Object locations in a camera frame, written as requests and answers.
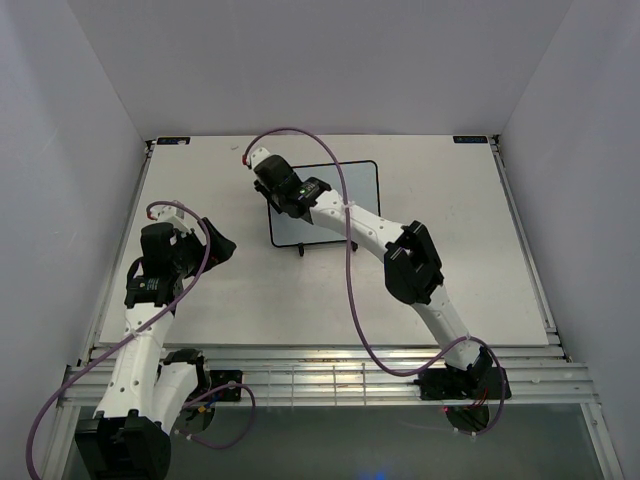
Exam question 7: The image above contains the small black-framed whiteboard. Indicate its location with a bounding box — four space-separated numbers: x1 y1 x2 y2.
268 160 380 248

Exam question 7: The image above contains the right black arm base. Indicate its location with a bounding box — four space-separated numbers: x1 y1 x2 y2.
413 347 512 400

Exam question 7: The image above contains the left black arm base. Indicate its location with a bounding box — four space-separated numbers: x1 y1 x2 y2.
204 370 244 403

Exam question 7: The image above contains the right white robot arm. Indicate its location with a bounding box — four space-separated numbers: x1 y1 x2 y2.
244 148 493 397

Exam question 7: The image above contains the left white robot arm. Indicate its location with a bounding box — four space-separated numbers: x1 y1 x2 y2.
74 212 236 479

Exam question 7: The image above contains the left blue table label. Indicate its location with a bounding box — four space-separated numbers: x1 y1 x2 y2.
156 137 191 146

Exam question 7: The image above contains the blue table label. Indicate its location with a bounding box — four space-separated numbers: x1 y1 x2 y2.
452 135 488 144
156 137 191 146

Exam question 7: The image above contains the right blue table label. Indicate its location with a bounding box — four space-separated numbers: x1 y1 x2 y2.
452 135 488 144

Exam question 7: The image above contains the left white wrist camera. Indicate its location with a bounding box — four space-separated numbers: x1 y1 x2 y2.
147 205 191 235

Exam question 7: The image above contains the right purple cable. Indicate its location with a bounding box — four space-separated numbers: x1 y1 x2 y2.
242 127 507 436

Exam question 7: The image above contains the purple cable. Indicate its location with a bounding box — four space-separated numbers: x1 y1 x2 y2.
242 127 507 436
25 200 257 479

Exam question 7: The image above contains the wire whiteboard easel stand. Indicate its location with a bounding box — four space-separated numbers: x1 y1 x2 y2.
295 240 359 257

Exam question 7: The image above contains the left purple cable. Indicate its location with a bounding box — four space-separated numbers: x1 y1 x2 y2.
25 200 257 479

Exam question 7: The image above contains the aluminium extrusion rail frame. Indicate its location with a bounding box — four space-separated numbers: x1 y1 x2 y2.
59 344 596 409

